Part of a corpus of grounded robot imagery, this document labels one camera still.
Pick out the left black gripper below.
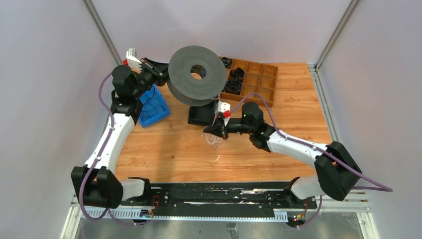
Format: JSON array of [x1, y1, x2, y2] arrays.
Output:
[[132, 58, 179, 99]]

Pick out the purple cable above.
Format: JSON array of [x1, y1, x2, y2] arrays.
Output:
[[79, 72, 152, 226], [223, 93, 394, 229]]

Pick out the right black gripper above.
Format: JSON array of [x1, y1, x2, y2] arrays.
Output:
[[204, 116, 253, 140]]

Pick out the black plastic bin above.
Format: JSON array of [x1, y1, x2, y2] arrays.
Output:
[[188, 100, 218, 126]]

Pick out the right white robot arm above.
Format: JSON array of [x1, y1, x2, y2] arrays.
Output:
[[204, 102, 361, 208]]

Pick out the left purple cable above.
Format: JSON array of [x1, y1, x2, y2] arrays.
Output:
[[79, 72, 152, 226]]

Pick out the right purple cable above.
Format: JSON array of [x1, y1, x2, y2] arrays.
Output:
[[223, 93, 394, 229]]

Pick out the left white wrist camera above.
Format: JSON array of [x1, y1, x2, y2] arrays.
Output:
[[123, 48, 142, 72]]

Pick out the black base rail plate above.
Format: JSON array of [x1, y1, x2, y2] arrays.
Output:
[[121, 182, 317, 219]]

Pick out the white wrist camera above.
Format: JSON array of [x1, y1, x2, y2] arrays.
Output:
[[123, 48, 142, 72], [214, 101, 231, 125]]

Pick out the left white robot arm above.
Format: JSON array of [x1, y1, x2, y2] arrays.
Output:
[[71, 58, 169, 209]]

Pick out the black cable spool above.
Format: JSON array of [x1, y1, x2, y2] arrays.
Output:
[[167, 45, 227, 107]]

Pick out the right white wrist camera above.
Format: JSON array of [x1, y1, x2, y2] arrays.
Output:
[[214, 101, 231, 125]]

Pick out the blue plastic bin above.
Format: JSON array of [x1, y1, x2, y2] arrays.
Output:
[[138, 85, 171, 128]]

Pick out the thin wires in blue bin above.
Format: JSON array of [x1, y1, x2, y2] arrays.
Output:
[[142, 96, 164, 118]]

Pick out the wooden compartment tray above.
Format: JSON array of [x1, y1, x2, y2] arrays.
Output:
[[220, 57, 279, 107]]

